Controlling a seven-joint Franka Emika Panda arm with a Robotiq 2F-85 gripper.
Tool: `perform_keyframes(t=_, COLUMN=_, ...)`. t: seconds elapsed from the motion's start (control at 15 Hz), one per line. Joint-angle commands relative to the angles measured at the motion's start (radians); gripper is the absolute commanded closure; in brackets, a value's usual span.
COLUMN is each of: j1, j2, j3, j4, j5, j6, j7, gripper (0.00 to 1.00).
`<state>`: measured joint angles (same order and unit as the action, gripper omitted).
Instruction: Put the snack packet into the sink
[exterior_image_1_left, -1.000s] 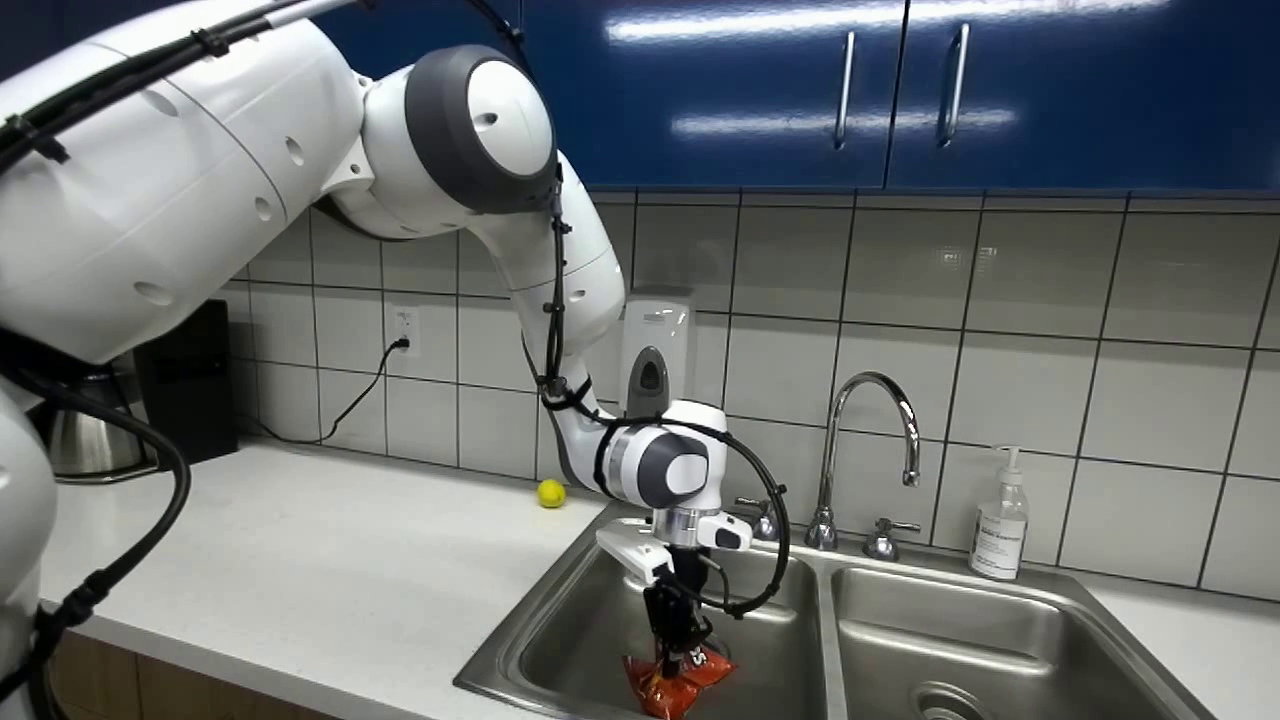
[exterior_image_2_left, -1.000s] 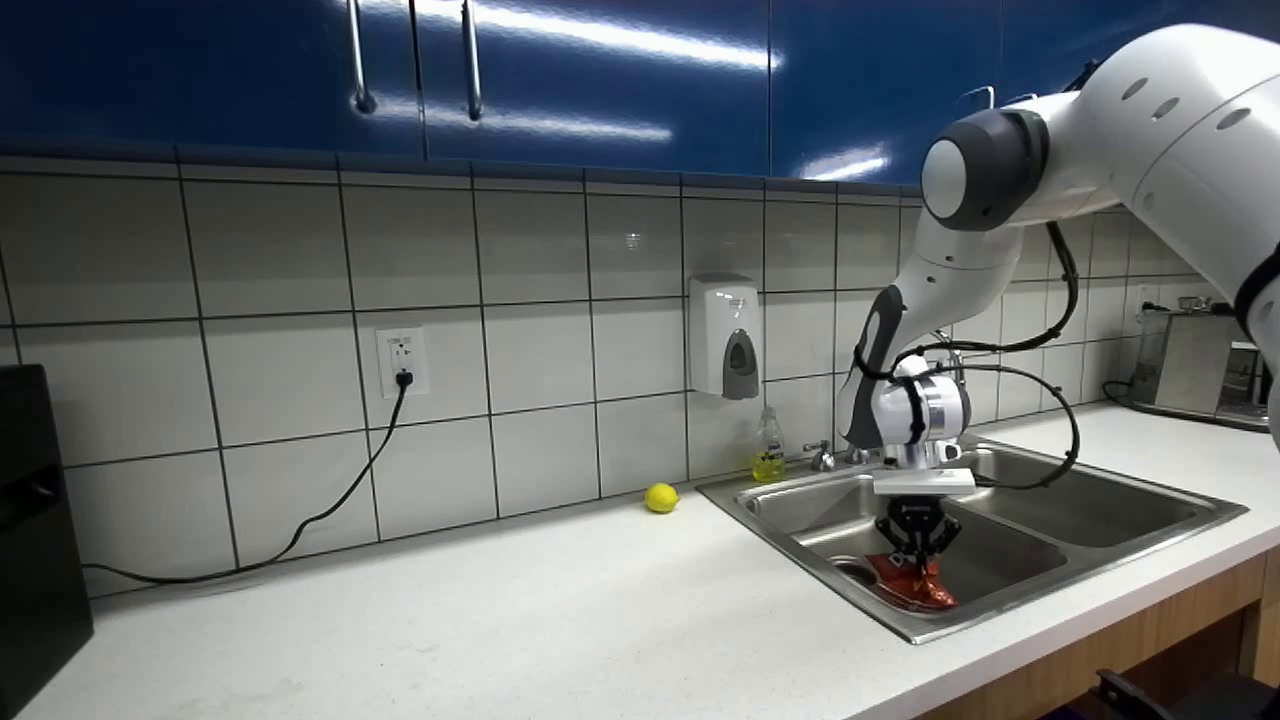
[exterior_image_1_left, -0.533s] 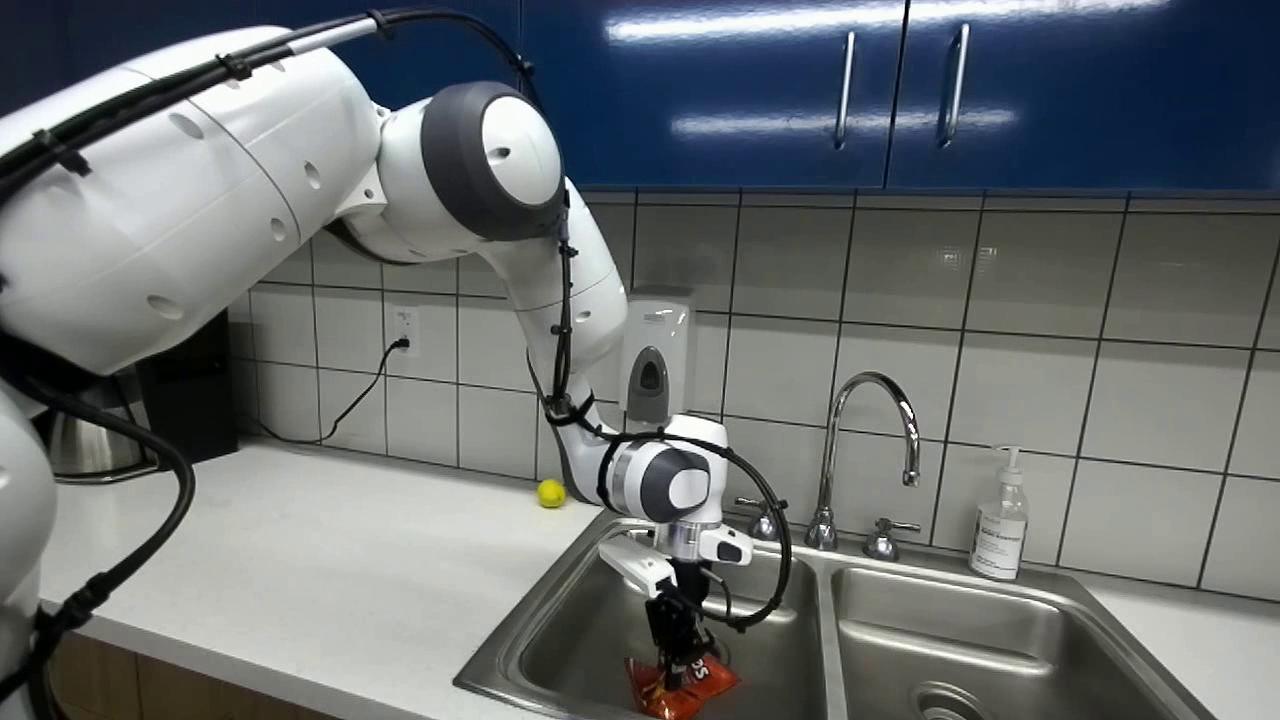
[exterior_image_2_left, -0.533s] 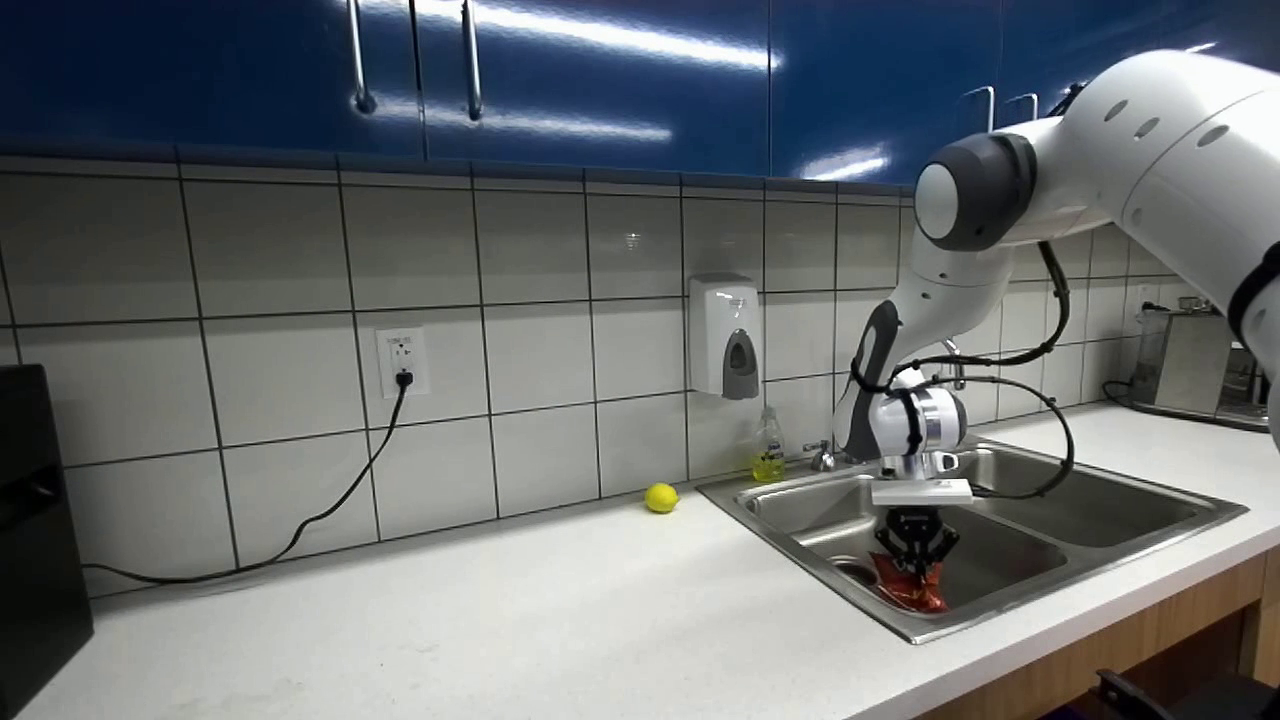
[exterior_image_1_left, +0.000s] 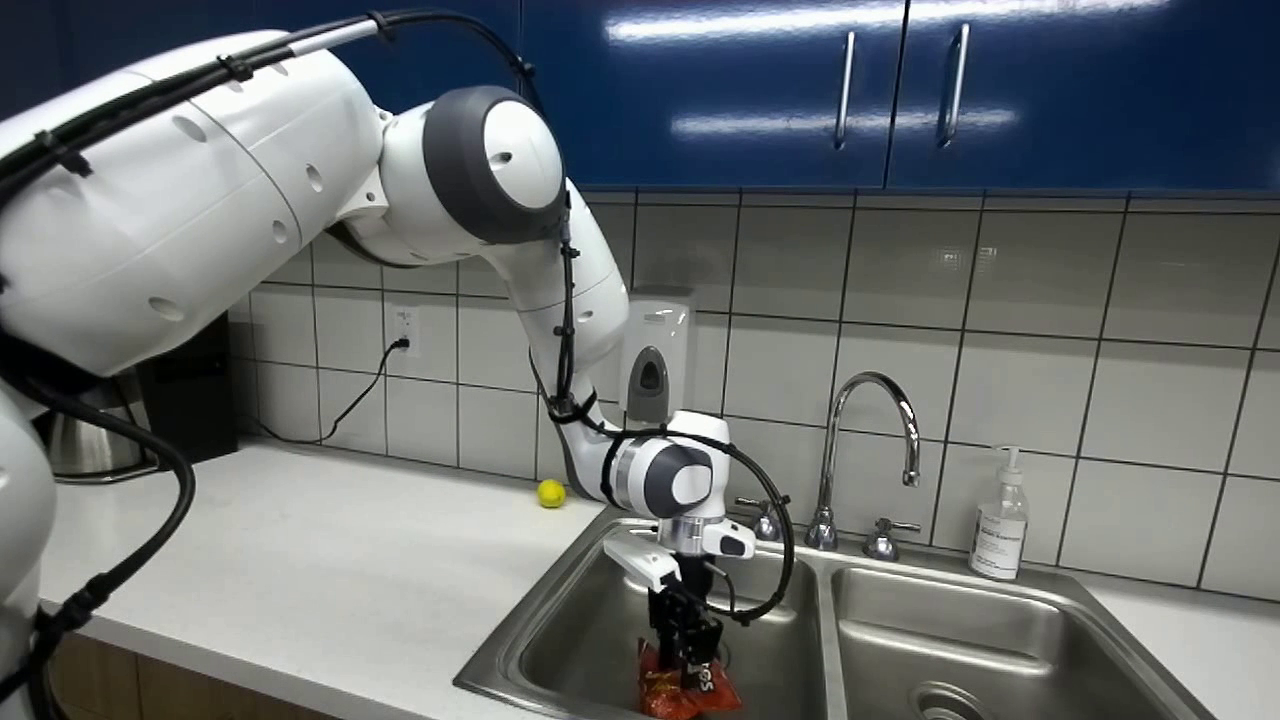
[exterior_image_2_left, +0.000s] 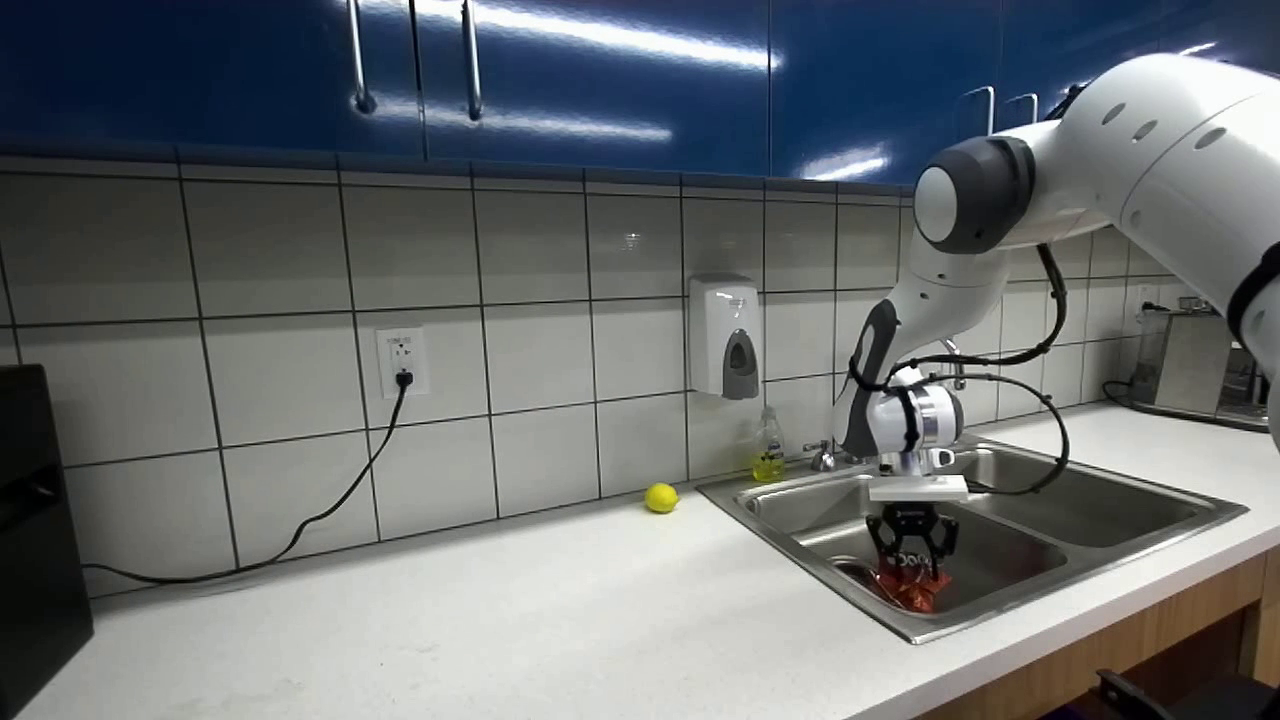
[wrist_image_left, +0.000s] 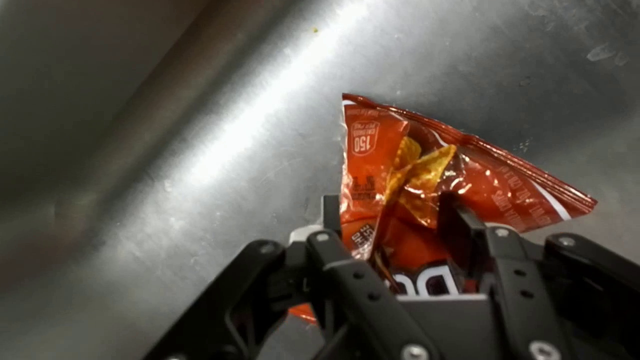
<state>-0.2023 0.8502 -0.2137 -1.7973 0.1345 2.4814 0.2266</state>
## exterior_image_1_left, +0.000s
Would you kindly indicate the clear pump soap bottle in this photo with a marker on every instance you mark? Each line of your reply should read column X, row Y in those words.
column 1003, row 534

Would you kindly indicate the small yellow ball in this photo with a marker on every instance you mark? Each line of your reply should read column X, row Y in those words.
column 555, row 492

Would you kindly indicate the wooden lower cabinet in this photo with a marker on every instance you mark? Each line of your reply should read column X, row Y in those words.
column 203, row 693

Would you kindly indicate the stainless steel double sink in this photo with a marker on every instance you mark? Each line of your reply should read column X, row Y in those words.
column 933, row 627

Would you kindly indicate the blue upper cabinet door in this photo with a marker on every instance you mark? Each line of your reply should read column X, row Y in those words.
column 722, row 95
column 160, row 21
column 1106, row 95

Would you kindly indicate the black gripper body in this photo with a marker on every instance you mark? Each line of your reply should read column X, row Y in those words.
column 683, row 607

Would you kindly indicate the white wall power outlet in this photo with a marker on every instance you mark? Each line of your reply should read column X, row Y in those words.
column 405, row 324

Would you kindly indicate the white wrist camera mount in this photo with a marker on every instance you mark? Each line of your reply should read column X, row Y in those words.
column 640, row 563

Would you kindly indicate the chrome gooseneck faucet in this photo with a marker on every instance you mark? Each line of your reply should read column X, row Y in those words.
column 831, row 452

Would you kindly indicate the chrome faucet knob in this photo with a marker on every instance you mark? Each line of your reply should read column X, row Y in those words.
column 762, row 522
column 882, row 541

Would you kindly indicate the black countertop appliance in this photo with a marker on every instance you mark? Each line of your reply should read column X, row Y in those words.
column 194, row 400

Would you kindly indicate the red snack packet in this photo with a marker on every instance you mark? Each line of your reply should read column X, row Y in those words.
column 685, row 703

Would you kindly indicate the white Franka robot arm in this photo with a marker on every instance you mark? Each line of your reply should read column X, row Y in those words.
column 186, row 201

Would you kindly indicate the white wall soap dispenser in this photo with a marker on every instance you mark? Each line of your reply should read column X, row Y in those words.
column 661, row 345

